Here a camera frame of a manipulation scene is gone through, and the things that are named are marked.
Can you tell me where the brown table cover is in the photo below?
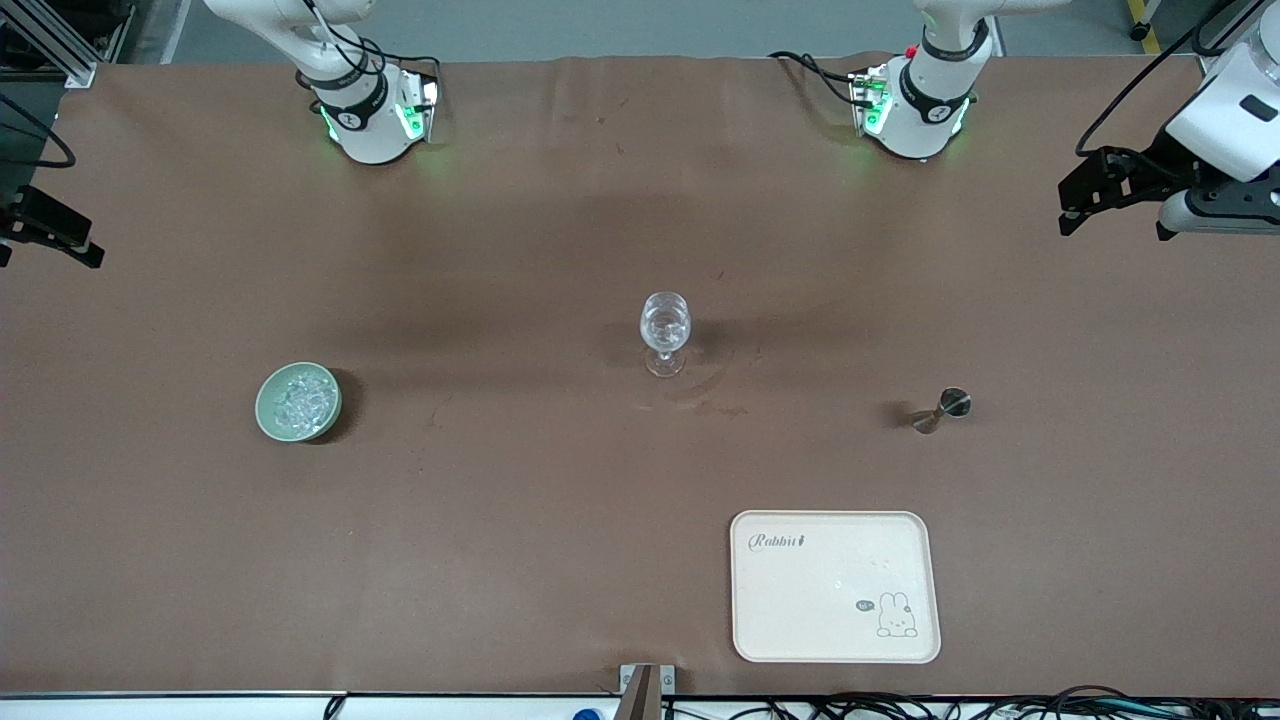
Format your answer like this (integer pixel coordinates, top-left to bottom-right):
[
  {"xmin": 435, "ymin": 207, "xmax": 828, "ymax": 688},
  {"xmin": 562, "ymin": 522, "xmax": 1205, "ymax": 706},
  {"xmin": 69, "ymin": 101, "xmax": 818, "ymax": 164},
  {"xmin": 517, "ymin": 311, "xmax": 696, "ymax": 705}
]
[{"xmin": 0, "ymin": 52, "xmax": 1280, "ymax": 699}]

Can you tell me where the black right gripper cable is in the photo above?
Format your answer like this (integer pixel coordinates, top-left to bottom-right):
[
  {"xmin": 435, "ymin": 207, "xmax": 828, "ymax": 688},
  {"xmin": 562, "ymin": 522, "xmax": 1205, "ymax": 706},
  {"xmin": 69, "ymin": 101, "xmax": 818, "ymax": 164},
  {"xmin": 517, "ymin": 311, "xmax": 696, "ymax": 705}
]
[{"xmin": 0, "ymin": 93, "xmax": 77, "ymax": 169}]

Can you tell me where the black arm base cable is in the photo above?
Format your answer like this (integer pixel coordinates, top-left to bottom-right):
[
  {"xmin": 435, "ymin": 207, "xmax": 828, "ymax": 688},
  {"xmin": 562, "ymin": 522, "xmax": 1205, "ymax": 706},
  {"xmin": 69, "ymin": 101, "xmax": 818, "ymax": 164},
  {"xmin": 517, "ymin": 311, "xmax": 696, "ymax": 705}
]
[
  {"xmin": 345, "ymin": 30, "xmax": 443, "ymax": 86},
  {"xmin": 768, "ymin": 50, "xmax": 867, "ymax": 107}
]

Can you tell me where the green ceramic bowl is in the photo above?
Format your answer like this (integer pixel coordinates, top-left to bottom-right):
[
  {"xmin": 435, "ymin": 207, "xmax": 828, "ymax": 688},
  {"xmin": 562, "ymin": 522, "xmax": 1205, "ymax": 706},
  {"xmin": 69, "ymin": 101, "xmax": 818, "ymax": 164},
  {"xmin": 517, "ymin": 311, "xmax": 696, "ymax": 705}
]
[{"xmin": 254, "ymin": 361, "xmax": 343, "ymax": 443}]

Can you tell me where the cream rabbit print tray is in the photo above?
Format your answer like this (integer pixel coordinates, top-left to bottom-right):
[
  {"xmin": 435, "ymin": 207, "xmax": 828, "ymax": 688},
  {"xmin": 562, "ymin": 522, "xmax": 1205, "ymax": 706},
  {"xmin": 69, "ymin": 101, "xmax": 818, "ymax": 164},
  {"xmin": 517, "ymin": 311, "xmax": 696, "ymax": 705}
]
[{"xmin": 729, "ymin": 510, "xmax": 942, "ymax": 665}]

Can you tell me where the aluminium frame profile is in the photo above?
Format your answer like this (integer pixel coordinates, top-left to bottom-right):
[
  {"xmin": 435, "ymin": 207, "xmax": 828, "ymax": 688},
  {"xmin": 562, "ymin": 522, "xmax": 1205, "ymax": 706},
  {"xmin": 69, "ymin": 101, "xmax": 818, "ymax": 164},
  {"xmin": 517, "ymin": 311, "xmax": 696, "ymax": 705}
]
[{"xmin": 0, "ymin": 0, "xmax": 101, "ymax": 89}]

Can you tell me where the black left arm base cable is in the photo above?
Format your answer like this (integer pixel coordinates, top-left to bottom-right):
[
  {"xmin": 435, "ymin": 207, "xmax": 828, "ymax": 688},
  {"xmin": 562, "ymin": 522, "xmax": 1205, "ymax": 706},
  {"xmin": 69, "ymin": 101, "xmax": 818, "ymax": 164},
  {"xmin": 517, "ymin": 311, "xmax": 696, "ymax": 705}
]
[{"xmin": 768, "ymin": 50, "xmax": 867, "ymax": 107}]

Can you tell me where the pile of clear ice cubes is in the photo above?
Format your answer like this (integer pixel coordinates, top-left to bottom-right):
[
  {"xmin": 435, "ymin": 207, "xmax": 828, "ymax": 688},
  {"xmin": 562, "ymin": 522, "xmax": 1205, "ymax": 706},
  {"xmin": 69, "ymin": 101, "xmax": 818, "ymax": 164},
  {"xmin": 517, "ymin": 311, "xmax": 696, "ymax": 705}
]
[{"xmin": 272, "ymin": 368, "xmax": 339, "ymax": 435}]

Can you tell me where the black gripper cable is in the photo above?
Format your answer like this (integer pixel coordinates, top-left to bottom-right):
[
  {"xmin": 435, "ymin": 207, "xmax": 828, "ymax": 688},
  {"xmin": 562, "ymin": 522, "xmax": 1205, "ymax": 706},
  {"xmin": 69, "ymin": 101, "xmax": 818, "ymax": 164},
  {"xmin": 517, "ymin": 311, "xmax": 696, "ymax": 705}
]
[
  {"xmin": 0, "ymin": 93, "xmax": 77, "ymax": 169},
  {"xmin": 1075, "ymin": 0, "xmax": 1241, "ymax": 158}
]

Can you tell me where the clear stemmed wine glass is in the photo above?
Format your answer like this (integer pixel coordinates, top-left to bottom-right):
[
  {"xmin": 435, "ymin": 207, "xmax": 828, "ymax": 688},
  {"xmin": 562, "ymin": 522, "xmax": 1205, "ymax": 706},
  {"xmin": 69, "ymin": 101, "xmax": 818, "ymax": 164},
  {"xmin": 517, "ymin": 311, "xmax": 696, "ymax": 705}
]
[{"xmin": 639, "ymin": 291, "xmax": 693, "ymax": 379}]

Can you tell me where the tangled black cable bundle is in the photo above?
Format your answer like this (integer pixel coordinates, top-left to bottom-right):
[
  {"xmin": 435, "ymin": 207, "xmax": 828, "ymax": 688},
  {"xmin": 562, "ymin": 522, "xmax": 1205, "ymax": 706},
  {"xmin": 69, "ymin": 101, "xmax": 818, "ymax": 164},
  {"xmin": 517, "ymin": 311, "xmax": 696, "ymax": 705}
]
[{"xmin": 660, "ymin": 685, "xmax": 1280, "ymax": 720}]

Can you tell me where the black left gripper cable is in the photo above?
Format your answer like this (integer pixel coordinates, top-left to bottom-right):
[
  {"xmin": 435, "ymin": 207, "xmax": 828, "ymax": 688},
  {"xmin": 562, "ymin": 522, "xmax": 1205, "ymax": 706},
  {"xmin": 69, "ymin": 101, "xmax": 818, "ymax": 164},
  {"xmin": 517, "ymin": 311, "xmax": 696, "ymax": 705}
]
[{"xmin": 1075, "ymin": 0, "xmax": 1241, "ymax": 158}]

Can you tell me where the black right arm base cable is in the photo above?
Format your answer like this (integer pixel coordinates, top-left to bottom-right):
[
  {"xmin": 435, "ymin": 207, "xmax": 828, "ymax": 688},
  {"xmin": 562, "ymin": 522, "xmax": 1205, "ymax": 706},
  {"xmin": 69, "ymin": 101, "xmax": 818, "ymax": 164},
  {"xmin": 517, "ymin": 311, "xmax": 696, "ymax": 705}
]
[{"xmin": 345, "ymin": 30, "xmax": 443, "ymax": 86}]

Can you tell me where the steel double jigger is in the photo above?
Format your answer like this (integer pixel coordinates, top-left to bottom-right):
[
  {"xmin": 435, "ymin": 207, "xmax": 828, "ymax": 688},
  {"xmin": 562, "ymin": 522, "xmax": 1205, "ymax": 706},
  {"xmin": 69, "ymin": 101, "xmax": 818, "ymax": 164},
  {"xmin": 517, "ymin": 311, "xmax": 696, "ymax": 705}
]
[{"xmin": 911, "ymin": 387, "xmax": 972, "ymax": 435}]

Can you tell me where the metal bracket with brown post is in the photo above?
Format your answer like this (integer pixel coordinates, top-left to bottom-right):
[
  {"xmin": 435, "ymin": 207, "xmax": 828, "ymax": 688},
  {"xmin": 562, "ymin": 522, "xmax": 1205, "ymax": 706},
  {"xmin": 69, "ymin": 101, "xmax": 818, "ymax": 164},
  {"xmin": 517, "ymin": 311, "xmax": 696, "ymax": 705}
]
[{"xmin": 619, "ymin": 663, "xmax": 676, "ymax": 720}]

